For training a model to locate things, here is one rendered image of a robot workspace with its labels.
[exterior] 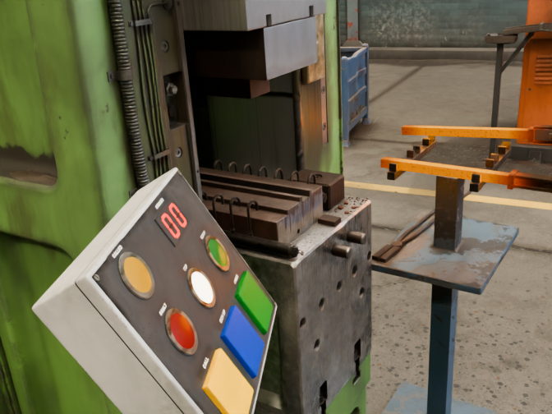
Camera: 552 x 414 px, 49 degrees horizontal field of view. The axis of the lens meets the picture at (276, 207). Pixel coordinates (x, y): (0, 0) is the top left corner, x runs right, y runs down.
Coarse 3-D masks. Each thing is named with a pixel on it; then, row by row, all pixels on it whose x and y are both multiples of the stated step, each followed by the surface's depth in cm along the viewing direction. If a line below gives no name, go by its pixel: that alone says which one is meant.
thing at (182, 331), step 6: (174, 318) 70; (180, 318) 71; (174, 324) 70; (180, 324) 71; (186, 324) 72; (174, 330) 69; (180, 330) 70; (186, 330) 71; (192, 330) 73; (174, 336) 69; (180, 336) 70; (186, 336) 71; (192, 336) 72; (180, 342) 69; (186, 342) 70; (192, 342) 71; (186, 348) 70
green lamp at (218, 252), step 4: (212, 240) 89; (212, 244) 88; (216, 244) 90; (212, 248) 88; (216, 248) 89; (220, 248) 90; (212, 252) 87; (216, 252) 88; (220, 252) 89; (224, 252) 91; (216, 256) 88; (220, 256) 89; (224, 256) 90; (216, 260) 87; (220, 260) 88; (224, 260) 89; (220, 264) 88; (224, 264) 89
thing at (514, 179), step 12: (408, 168) 155; (420, 168) 154; (432, 168) 152; (444, 168) 150; (456, 168) 149; (468, 168) 148; (480, 168) 148; (492, 180) 144; (504, 180) 143; (516, 180) 142; (528, 180) 140; (540, 180) 138
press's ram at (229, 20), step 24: (192, 0) 110; (216, 0) 108; (240, 0) 105; (264, 0) 110; (288, 0) 116; (312, 0) 124; (192, 24) 112; (216, 24) 110; (240, 24) 107; (264, 24) 111
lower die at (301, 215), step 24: (216, 192) 141; (240, 192) 140; (264, 192) 136; (312, 192) 137; (216, 216) 133; (240, 216) 130; (264, 216) 128; (288, 216) 129; (312, 216) 138; (288, 240) 131
